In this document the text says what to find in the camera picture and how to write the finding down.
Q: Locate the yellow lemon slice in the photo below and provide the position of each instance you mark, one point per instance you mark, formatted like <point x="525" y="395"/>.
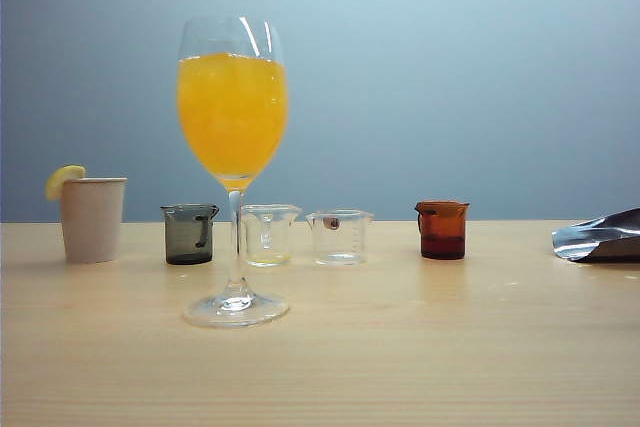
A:
<point x="57" y="182"/>

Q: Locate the white paper cup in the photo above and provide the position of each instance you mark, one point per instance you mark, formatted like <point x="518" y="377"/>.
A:
<point x="92" y="222"/>

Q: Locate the grey glass measuring cup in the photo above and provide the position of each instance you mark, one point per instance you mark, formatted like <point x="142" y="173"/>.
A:
<point x="182" y="244"/>

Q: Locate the clear measuring cup brown dot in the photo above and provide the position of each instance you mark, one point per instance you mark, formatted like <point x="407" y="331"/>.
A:
<point x="340" y="247"/>

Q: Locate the amber glass measuring cup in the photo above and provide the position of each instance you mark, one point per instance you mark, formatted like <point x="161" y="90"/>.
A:
<point x="442" y="239"/>

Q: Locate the clear empty measuring cup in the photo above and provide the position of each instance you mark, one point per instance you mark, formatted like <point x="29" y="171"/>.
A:
<point x="275" y="242"/>

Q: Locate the wine glass with orange juice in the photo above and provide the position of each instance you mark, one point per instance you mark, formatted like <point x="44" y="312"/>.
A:
<point x="232" y="122"/>

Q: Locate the silver foil bag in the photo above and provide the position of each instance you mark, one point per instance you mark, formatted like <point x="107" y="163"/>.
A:
<point x="600" y="239"/>

